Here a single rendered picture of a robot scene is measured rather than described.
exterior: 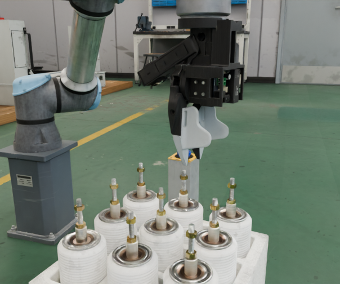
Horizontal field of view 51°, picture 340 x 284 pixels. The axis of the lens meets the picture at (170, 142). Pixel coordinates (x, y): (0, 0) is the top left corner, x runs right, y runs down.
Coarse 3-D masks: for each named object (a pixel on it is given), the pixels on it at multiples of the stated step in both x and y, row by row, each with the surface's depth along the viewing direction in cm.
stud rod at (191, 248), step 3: (189, 225) 59; (192, 225) 59; (189, 228) 60; (192, 228) 59; (189, 231) 60; (192, 231) 60; (189, 240) 60; (192, 240) 60; (189, 243) 60; (192, 243) 60; (189, 246) 60; (192, 246) 60; (189, 249) 61; (192, 249) 60; (189, 252) 61; (192, 252) 61
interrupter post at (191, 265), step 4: (196, 256) 61; (188, 260) 60; (192, 260) 60; (196, 260) 61; (188, 264) 61; (192, 264) 60; (196, 264) 61; (188, 268) 61; (192, 268) 61; (196, 268) 61; (188, 272) 61; (192, 272) 61; (196, 272) 62
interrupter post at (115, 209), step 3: (111, 207) 81; (114, 207) 81; (117, 207) 81; (111, 210) 81; (114, 210) 81; (117, 210) 81; (111, 213) 81; (114, 213) 81; (117, 213) 81; (111, 216) 81; (114, 216) 81; (117, 216) 81
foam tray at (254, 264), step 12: (204, 228) 92; (252, 240) 87; (264, 240) 85; (252, 252) 80; (264, 252) 84; (240, 264) 76; (252, 264) 76; (264, 264) 87; (48, 276) 72; (240, 276) 72; (252, 276) 74; (264, 276) 89
